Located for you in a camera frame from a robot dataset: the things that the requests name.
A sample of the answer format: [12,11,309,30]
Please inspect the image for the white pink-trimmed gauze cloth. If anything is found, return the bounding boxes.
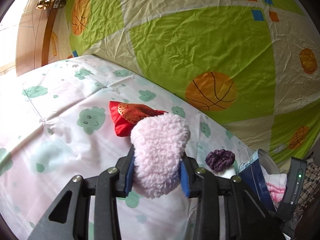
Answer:
[264,173,287,203]

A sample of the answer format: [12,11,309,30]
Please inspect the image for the purple velvet scrunchie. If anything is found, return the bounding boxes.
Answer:
[205,149,235,172]

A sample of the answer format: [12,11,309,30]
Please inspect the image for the pink fluffy sock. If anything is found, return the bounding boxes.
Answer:
[130,113,190,199]

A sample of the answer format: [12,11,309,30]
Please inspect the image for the red gold drawstring pouch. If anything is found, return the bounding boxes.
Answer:
[109,101,167,137]

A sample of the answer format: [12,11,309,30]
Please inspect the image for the plaid checked cloth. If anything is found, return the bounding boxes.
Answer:
[293,152,319,222]

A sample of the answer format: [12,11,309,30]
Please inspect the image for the round blue metal tin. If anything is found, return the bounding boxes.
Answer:
[239,149,281,211]

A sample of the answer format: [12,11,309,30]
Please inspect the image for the cloud print bed sheet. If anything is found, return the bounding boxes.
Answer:
[1,56,252,239]

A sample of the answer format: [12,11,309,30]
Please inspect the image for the green basketball print sheet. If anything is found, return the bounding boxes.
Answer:
[48,0,319,163]

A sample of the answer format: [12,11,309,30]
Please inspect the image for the brass door knob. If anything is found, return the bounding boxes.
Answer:
[36,0,66,10]

